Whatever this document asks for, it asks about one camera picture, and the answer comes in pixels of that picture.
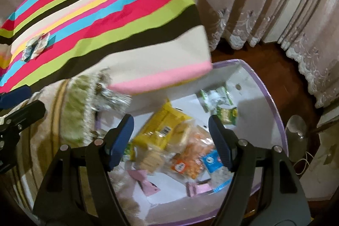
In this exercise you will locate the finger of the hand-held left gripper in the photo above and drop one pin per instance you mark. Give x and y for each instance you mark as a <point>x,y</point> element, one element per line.
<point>26,112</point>
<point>16,95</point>

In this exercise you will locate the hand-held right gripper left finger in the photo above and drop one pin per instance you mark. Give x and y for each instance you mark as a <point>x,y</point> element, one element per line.
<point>120,141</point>

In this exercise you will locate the blue snack packet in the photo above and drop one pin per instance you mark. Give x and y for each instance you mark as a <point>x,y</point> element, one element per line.
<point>212,161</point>

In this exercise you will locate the pink snack packet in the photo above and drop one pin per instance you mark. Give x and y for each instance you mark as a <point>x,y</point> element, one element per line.
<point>198,187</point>
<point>144,181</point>

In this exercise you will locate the clear wafer biscuit packet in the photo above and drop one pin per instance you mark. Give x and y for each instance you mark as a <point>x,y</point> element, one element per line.
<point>185,130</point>

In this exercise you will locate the orange snack packet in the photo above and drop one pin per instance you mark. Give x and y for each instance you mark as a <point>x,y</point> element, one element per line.
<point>190,159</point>

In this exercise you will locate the striped colourful blanket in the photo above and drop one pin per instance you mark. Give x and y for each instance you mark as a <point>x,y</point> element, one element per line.
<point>106,3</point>

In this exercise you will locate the white storage box purple rim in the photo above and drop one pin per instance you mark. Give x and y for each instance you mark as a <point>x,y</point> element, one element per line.
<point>254,88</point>

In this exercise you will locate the clear cracker packet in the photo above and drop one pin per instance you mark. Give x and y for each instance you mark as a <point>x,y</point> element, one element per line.
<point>151,159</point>

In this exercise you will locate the silver wrapper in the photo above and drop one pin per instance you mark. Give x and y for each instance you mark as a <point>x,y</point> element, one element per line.
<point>34,48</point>

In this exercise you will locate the small green snack packet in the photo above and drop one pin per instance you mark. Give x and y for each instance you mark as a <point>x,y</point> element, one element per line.
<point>128,153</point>

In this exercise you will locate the yellow snack packet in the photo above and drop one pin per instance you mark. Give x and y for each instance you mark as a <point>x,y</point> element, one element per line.
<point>164,120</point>

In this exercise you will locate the lace trimmed sheer curtain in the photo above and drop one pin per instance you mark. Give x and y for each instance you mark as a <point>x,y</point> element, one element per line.
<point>317,43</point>

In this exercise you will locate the metal stand base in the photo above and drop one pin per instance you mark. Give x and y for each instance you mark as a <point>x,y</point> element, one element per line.
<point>296,133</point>

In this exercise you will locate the silver foil snack packet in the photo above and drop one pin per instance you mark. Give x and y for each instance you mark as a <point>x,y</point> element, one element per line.
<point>115,100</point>

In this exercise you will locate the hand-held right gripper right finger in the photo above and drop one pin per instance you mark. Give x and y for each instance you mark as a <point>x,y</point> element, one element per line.
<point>221,144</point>

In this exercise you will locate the white cabinet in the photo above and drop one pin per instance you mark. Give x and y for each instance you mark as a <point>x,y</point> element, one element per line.
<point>328,136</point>

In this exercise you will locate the green white noodle packet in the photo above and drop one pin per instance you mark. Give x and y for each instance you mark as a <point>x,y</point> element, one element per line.
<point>214,99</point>

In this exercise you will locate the beige fringed bedspread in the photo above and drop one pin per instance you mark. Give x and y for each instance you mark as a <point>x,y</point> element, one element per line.
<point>76,99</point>

